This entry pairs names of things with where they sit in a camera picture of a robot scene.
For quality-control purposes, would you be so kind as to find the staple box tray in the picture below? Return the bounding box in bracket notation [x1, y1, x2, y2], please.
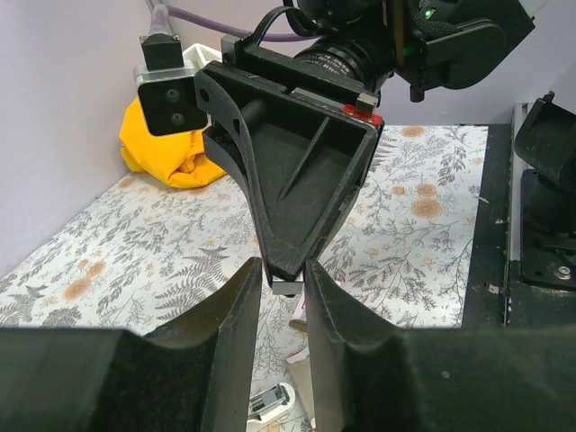
[286, 293, 316, 429]

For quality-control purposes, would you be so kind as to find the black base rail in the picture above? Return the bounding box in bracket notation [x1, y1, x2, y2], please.
[462, 124, 513, 329]

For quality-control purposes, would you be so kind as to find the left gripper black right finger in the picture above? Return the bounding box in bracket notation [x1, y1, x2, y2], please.
[304, 260, 575, 431]

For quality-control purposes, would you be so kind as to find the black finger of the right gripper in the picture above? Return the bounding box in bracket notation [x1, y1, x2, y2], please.
[194, 62, 383, 281]

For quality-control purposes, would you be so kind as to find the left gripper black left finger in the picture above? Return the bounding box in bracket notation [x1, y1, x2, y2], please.
[1, 257, 262, 431]

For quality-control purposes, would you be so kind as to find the floral patterned mat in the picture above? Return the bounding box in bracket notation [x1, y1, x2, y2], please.
[0, 124, 490, 432]

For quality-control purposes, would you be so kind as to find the silver staple strip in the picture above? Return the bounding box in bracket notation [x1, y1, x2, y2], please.
[271, 279, 304, 296]

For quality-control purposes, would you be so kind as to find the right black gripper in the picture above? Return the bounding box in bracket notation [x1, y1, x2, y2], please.
[221, 1, 536, 113]

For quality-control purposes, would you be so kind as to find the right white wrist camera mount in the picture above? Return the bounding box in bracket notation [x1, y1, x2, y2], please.
[133, 31, 221, 137]

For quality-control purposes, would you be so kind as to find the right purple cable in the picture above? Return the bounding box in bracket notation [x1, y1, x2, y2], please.
[148, 0, 316, 44]

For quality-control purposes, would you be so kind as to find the yellow cloth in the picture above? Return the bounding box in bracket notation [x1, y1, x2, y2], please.
[119, 99, 226, 189]

